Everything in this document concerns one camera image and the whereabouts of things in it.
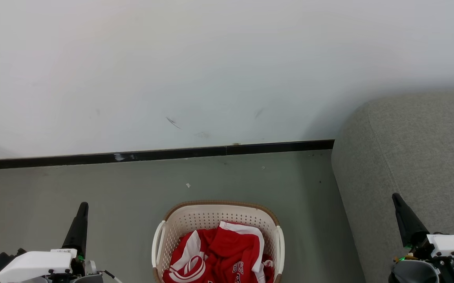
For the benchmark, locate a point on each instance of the black wall baseboard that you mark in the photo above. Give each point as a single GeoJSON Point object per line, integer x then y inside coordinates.
{"type": "Point", "coordinates": [172, 153]}

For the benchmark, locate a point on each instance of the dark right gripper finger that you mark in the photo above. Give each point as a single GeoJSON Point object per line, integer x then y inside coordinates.
{"type": "Point", "coordinates": [407, 224]}

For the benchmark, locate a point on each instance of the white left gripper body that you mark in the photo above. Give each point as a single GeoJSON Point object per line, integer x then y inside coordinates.
{"type": "Point", "coordinates": [34, 264]}

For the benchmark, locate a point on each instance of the grey fabric sofa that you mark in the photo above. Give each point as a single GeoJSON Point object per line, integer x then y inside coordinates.
{"type": "Point", "coordinates": [407, 149]}

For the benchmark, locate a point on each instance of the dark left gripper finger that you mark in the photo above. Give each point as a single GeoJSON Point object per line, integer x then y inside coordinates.
{"type": "Point", "coordinates": [77, 230]}

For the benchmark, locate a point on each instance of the cream perforated laundry basket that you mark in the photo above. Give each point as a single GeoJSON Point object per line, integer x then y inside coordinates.
{"type": "Point", "coordinates": [211, 216]}

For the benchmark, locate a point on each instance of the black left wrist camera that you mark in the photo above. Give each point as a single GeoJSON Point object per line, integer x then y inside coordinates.
{"type": "Point", "coordinates": [0, 262]}

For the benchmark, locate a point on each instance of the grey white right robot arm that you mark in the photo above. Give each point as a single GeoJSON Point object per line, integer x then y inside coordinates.
{"type": "Point", "coordinates": [413, 273]}

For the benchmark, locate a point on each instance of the red basketball jersey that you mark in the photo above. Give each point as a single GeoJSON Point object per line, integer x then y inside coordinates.
{"type": "Point", "coordinates": [235, 247]}

